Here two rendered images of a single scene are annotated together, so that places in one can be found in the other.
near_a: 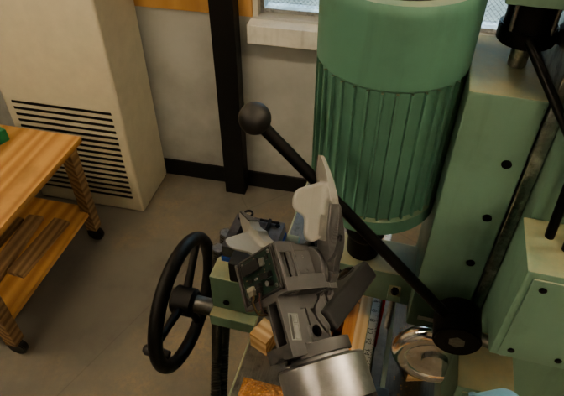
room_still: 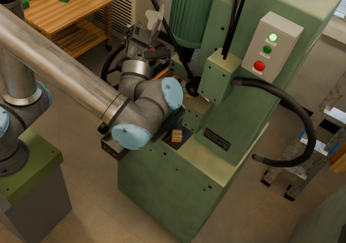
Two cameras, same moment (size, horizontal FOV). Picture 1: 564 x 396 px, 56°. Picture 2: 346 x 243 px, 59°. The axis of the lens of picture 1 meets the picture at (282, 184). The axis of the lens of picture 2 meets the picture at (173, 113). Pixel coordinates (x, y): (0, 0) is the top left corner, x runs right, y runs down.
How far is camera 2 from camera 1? 55 cm
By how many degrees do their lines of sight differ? 12
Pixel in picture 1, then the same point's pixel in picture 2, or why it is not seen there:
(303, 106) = not seen: hidden behind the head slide
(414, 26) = not seen: outside the picture
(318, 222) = (153, 24)
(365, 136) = (182, 3)
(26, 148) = not seen: outside the picture
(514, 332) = (203, 84)
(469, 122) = (213, 8)
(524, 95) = (229, 2)
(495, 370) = (202, 106)
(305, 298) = (140, 45)
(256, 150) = not seen: hidden behind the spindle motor
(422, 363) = (185, 102)
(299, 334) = (132, 52)
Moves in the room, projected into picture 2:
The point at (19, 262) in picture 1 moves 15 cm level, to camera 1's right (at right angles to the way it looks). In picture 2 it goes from (72, 45) to (88, 51)
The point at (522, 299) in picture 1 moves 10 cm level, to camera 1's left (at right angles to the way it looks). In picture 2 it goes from (205, 70) to (175, 58)
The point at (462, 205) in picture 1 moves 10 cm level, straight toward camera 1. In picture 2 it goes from (209, 42) to (188, 53)
